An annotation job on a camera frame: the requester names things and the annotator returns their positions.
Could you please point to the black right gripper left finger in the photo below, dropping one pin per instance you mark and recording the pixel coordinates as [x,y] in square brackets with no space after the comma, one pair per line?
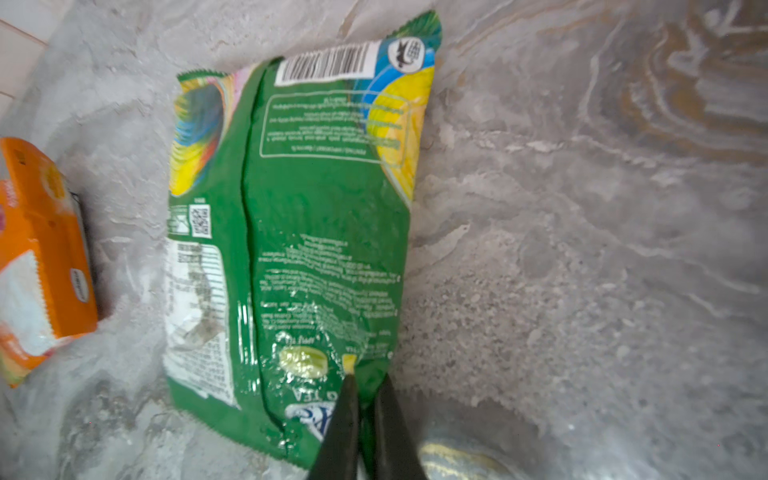
[338,455]

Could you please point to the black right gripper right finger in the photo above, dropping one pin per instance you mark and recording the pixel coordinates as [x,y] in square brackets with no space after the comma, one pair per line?
[395,457]

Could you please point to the yellow green Fox's bag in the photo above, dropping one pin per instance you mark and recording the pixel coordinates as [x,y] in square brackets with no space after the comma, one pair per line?
[441,461]

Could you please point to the small green candy bag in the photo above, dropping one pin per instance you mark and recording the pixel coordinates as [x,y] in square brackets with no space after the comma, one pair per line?
[289,208]

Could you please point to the orange candy bag back side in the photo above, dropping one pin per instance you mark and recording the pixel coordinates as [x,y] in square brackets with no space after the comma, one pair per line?
[47,293]

